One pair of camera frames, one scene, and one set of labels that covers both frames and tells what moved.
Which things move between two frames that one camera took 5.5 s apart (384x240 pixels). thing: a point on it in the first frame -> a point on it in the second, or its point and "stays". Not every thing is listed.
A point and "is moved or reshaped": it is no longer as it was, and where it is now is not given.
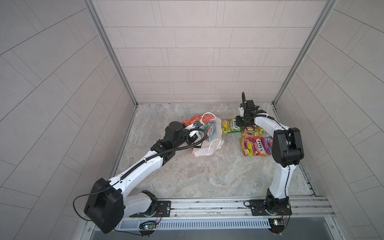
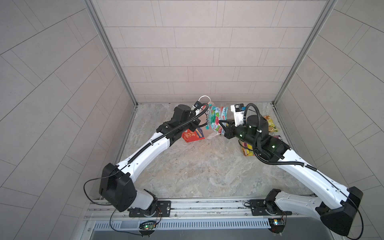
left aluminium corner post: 110,46 stays
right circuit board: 277,225 stays
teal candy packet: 209,127 -> 215,114
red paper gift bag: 208,147 is moved or reshaped
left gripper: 191,140 -> 194,123
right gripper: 238,118 -> 231,126
